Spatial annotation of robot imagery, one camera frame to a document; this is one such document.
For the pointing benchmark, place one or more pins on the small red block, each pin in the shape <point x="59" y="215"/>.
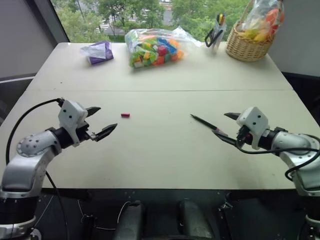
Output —
<point x="125" y="115"/>

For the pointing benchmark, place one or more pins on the bag of colourful blocks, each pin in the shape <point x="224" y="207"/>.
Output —
<point x="155" y="51"/>

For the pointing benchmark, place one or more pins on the purple tissue pack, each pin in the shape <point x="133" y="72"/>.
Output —
<point x="100" y="55"/>

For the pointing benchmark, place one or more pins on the markers in cup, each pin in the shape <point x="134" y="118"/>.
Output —
<point x="221" y="18"/>

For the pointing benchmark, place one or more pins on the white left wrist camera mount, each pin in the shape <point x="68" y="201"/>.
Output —
<point x="71" y="115"/>

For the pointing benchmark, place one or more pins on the dark rounded shape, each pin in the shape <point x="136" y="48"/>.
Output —
<point x="130" y="222"/>
<point x="195" y="220"/>

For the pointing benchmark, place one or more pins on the plastic bag of colourful items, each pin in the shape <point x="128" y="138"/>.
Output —
<point x="265" y="22"/>

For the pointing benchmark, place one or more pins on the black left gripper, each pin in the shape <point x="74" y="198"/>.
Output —
<point x="86" y="133"/>

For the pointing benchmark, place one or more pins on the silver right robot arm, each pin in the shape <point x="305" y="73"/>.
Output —
<point x="297" y="155"/>

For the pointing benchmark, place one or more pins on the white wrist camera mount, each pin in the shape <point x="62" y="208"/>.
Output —
<point x="255" y="122"/>
<point x="71" y="115"/>

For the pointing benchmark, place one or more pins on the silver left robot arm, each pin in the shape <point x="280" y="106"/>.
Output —
<point x="27" y="160"/>

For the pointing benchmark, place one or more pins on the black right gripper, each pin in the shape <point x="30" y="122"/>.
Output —
<point x="243" y="137"/>

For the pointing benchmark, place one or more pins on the black pen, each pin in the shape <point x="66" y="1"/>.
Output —
<point x="203" y="121"/>

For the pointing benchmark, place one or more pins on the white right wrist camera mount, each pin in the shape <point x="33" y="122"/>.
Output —
<point x="255" y="122"/>

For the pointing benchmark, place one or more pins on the cup with scissors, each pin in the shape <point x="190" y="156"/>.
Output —
<point x="219" y="37"/>

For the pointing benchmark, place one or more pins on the wicker basket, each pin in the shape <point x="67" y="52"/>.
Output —
<point x="246" y="47"/>

